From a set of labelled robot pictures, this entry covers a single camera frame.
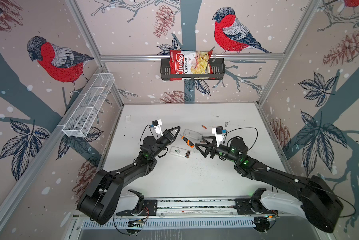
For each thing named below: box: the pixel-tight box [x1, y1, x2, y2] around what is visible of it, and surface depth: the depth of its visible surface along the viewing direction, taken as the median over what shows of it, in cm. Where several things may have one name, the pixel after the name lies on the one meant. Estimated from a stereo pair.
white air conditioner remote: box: [169, 146, 191, 159], surface depth 94 cm
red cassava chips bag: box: [169, 50, 215, 81], surface depth 89 cm
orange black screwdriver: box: [178, 132, 194, 148], surface depth 77 cm
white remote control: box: [183, 128, 204, 141], surface depth 104 cm
